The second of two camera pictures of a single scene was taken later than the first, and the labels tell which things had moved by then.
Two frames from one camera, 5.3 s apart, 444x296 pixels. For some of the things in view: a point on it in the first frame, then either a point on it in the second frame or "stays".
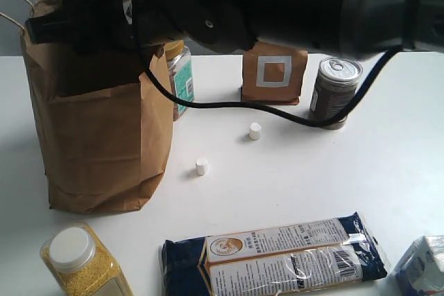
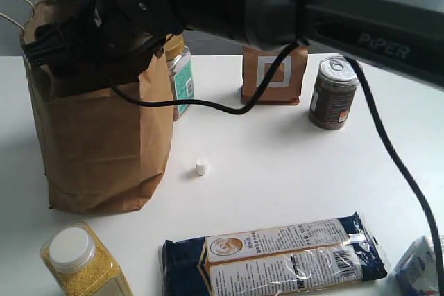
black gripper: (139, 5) to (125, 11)
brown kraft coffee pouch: (272, 73) stays
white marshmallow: (201, 164) stays
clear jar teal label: (183, 76) stays
